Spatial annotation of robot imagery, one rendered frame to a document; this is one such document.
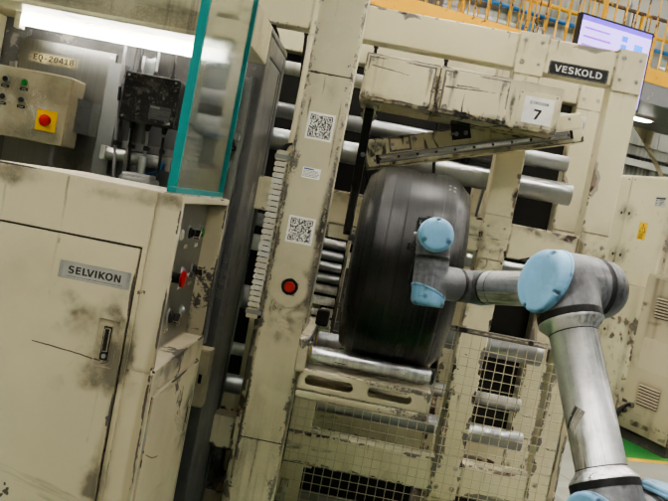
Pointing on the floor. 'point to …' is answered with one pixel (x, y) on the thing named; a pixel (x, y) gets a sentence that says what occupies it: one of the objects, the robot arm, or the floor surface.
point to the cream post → (309, 156)
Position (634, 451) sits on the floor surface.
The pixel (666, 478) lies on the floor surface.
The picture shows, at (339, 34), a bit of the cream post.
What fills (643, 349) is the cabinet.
